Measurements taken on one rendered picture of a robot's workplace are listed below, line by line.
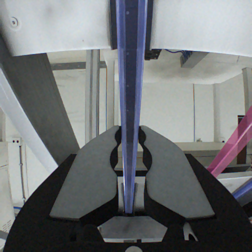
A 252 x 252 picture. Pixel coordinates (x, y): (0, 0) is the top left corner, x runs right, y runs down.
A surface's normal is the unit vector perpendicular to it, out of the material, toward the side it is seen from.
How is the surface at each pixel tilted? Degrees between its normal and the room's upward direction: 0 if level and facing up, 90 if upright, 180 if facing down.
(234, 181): 46
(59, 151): 90
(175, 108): 90
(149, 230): 136
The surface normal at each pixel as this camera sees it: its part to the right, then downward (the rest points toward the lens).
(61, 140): 1.00, 0.00
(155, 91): 0.00, 0.00
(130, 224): 0.00, -0.71
